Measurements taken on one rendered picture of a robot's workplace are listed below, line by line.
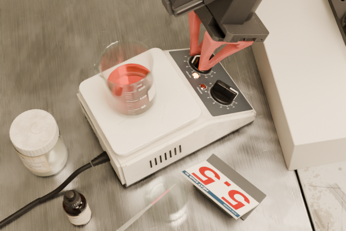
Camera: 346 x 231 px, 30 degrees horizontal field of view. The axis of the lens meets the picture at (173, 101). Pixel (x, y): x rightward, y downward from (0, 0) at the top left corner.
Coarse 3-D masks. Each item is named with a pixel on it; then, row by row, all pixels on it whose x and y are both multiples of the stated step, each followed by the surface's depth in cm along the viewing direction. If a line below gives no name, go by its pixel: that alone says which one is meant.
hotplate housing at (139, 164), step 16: (176, 64) 85; (80, 96) 83; (208, 112) 81; (240, 112) 84; (96, 128) 81; (192, 128) 80; (208, 128) 81; (224, 128) 84; (160, 144) 79; (176, 144) 80; (192, 144) 82; (208, 144) 86; (96, 160) 82; (112, 160) 80; (128, 160) 78; (144, 160) 79; (160, 160) 81; (176, 160) 84; (128, 176) 80; (144, 176) 83
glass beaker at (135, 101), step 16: (112, 48) 75; (128, 48) 76; (144, 48) 75; (96, 64) 73; (112, 64) 77; (144, 64) 78; (144, 80) 73; (112, 96) 75; (128, 96) 74; (144, 96) 75; (128, 112) 77; (144, 112) 78
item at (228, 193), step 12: (192, 168) 81; (204, 168) 83; (204, 180) 80; (216, 180) 81; (216, 192) 79; (228, 192) 80; (240, 192) 81; (228, 204) 78; (240, 204) 79; (252, 204) 80
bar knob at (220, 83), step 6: (216, 84) 83; (222, 84) 83; (216, 90) 84; (222, 90) 83; (228, 90) 83; (234, 90) 83; (216, 96) 83; (222, 96) 84; (228, 96) 83; (234, 96) 83; (222, 102) 83; (228, 102) 83
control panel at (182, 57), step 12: (180, 60) 86; (192, 72) 85; (216, 72) 87; (192, 84) 83; (204, 84) 84; (228, 84) 87; (204, 96) 83; (240, 96) 86; (216, 108) 82; (228, 108) 83; (240, 108) 84; (252, 108) 85
